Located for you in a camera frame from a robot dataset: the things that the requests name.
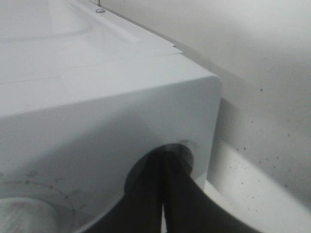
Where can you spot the white microwave oven body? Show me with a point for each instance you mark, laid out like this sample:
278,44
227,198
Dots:
84,94

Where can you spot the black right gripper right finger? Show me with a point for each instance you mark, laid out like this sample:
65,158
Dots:
187,209

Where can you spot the round white door button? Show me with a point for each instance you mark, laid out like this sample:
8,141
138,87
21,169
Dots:
183,153

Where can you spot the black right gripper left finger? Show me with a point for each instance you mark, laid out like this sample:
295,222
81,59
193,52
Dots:
140,209

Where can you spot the white timer knob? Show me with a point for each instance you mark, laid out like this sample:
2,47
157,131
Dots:
28,213

